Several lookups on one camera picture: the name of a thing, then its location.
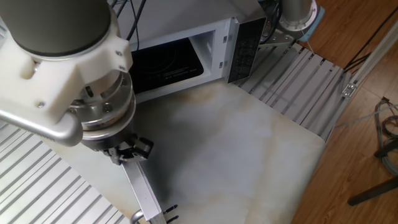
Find aluminium frame beam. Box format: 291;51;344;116
320;19;398;142

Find black cable bundle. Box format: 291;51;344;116
259;0;282;43

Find dark camera cable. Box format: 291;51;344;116
126;0;147;50

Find black sensor cable with connector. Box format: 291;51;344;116
111;0;129;18

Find grey cable bundle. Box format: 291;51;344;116
374;96;398;177

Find silver microwave oven body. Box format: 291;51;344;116
108;0;267;105

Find silver mounting plate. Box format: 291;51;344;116
259;30;295;48

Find white zip tie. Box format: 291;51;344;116
300;29;315;54

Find silver camera box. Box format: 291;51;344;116
0;108;84;147

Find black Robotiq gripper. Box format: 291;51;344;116
81;122;155;167

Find thin black cables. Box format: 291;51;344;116
343;6;398;73

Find black furniture leg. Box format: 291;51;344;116
347;139;398;207

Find glossy marble pattern mat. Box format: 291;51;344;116
42;81;326;224

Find silver black microwave door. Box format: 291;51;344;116
121;160;180;224

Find thin grey cable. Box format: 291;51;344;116
334;104;398;129

